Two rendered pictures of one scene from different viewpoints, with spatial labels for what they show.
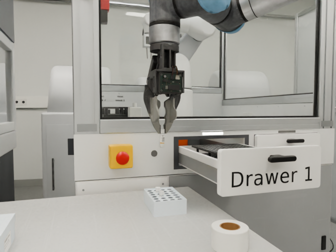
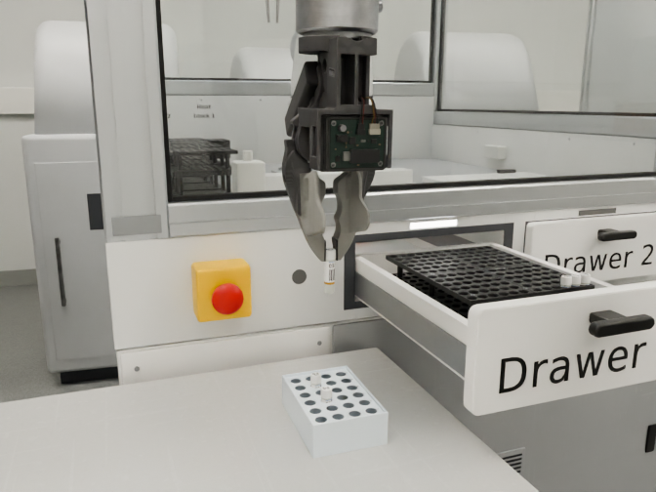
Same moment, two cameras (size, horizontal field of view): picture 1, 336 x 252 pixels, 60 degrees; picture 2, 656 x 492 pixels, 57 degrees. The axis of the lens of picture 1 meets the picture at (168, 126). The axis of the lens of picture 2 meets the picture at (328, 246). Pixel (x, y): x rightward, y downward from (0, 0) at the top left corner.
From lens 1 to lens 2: 0.17 m
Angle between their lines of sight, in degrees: 11
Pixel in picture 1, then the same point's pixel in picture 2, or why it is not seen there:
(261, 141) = (542, 237)
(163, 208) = (335, 437)
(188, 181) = (376, 334)
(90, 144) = (146, 265)
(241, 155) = (524, 318)
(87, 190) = (146, 368)
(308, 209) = not seen: hidden behind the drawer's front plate
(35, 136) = (13, 179)
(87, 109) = (136, 180)
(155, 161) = (303, 295)
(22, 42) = not seen: outside the picture
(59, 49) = not seen: outside the picture
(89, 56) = (132, 45)
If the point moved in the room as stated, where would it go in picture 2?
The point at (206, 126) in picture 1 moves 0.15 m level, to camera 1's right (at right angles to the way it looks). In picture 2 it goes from (420, 209) to (518, 208)
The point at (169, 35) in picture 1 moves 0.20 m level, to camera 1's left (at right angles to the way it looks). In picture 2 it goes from (354, 12) to (115, 10)
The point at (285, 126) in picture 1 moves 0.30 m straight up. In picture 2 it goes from (594, 199) to (614, 10)
